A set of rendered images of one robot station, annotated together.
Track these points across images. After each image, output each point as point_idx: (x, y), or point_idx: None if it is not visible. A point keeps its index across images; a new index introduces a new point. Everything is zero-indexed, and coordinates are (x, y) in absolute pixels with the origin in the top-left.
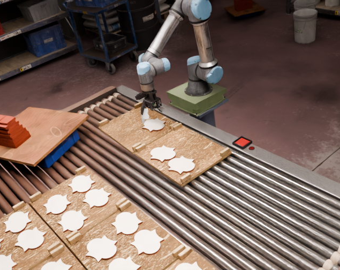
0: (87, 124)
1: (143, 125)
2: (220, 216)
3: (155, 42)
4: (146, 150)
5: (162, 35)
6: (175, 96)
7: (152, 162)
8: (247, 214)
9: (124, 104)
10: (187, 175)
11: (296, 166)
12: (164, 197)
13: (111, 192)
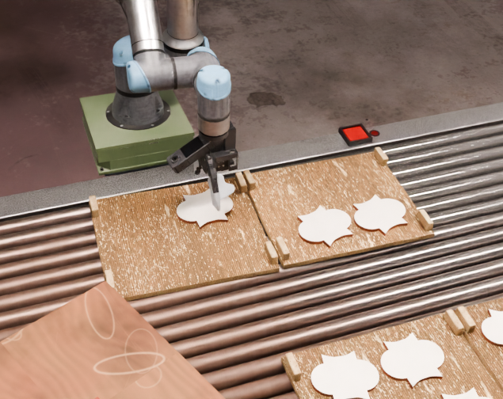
0: None
1: (187, 224)
2: None
3: (150, 23)
4: (289, 245)
5: (154, 2)
6: (130, 145)
7: (338, 248)
8: None
9: (39, 231)
10: (426, 213)
11: (450, 115)
12: (444, 269)
13: (402, 333)
